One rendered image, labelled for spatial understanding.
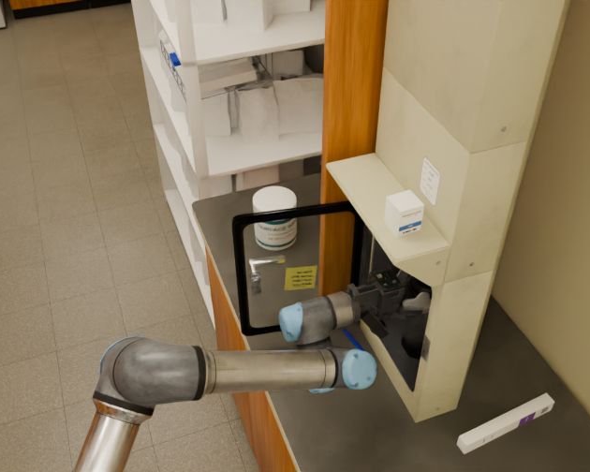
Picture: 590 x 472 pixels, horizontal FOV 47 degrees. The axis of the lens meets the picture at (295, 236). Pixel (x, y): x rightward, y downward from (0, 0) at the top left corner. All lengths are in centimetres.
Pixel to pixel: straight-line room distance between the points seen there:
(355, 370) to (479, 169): 44
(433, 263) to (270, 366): 35
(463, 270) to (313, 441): 57
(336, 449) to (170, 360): 58
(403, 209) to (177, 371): 48
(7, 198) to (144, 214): 81
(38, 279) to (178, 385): 239
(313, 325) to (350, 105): 47
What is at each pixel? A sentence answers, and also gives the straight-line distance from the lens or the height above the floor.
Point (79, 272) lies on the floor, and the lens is 349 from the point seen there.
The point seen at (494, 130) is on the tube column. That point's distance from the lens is 113.
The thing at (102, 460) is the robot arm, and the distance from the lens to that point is 130.
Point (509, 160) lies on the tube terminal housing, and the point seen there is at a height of 168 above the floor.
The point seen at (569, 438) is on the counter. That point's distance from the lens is 175.
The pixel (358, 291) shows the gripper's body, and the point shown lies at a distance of 145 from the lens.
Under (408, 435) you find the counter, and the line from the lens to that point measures 166.
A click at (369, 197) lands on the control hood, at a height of 151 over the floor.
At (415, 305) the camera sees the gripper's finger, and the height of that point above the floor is 123.
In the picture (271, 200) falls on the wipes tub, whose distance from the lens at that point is 199.
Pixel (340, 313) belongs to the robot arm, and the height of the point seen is 126.
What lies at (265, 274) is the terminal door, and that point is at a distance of 160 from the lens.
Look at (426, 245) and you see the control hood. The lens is 124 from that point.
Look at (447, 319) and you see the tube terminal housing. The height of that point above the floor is 130.
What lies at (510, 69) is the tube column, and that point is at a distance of 108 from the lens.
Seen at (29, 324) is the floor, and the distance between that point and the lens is 332.
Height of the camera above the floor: 233
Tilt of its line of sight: 42 degrees down
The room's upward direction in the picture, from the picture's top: straight up
